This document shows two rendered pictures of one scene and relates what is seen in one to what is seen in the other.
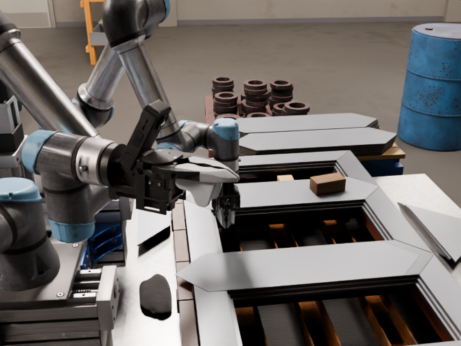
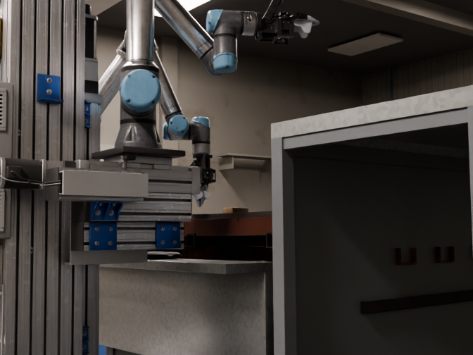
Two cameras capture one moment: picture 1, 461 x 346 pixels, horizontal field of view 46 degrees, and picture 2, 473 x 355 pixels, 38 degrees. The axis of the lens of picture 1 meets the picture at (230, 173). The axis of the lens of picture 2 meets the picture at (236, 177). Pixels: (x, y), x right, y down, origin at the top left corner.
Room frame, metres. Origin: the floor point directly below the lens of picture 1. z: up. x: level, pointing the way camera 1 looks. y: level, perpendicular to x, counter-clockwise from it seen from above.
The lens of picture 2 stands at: (-1.02, 1.38, 0.77)
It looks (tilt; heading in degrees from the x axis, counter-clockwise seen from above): 5 degrees up; 328
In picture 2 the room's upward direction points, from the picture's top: 1 degrees counter-clockwise
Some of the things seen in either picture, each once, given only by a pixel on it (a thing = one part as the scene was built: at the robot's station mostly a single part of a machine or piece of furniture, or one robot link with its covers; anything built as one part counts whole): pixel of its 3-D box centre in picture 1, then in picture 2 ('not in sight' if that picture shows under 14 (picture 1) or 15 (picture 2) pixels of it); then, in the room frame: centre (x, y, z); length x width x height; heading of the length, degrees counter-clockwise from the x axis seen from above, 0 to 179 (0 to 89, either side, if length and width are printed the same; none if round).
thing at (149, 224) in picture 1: (154, 220); not in sight; (1.81, 0.30, 0.70); 0.39 x 0.12 x 0.04; 8
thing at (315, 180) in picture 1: (327, 183); (236, 213); (1.78, -0.36, 0.87); 0.12 x 0.06 x 0.05; 109
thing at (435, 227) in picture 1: (447, 226); not in sight; (1.64, -0.78, 0.77); 0.45 x 0.20 x 0.04; 8
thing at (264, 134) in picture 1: (308, 135); not in sight; (2.37, -0.37, 0.82); 0.80 x 0.40 x 0.06; 98
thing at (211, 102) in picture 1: (256, 109); not in sight; (4.34, -0.22, 0.23); 1.28 x 0.89 x 0.47; 2
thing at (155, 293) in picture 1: (155, 294); (159, 255); (1.37, 0.24, 0.70); 0.20 x 0.10 x 0.03; 12
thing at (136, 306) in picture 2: not in sight; (158, 310); (1.46, 0.20, 0.48); 1.30 x 0.04 x 0.35; 8
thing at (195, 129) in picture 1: (192, 136); (177, 130); (1.47, 0.11, 1.19); 0.11 x 0.11 x 0.08; 66
